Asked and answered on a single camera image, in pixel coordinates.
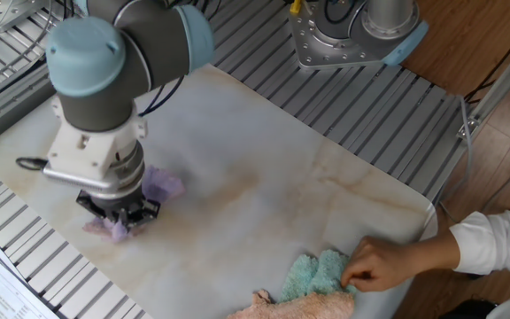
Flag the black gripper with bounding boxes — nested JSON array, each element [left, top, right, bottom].
[[75, 188, 162, 225]]

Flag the purple fluffy cloth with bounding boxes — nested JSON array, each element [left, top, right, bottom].
[[81, 164, 187, 244]]

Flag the green fluffy cloth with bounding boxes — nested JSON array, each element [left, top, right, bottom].
[[279, 248, 358, 305]]

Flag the person bare forearm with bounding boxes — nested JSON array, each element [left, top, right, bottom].
[[413, 230, 462, 278]]

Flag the pink fluffy cloth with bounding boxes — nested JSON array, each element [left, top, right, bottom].
[[226, 289, 356, 319]]

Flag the person bare hand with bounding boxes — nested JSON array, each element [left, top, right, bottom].
[[340, 235, 420, 293]]

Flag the marble pattern tile board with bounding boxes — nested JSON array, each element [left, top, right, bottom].
[[0, 64, 438, 319]]

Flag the black trousers of person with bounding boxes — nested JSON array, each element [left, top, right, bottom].
[[438, 299, 499, 319]]

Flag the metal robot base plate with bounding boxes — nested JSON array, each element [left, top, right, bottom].
[[288, 0, 398, 70]]

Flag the grey loose cable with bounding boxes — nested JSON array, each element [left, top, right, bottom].
[[431, 95, 475, 222]]

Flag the thin black floor cables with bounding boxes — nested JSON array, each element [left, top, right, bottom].
[[462, 17, 510, 105]]

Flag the aluminium frame beam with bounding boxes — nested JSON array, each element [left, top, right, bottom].
[[456, 26, 510, 141]]

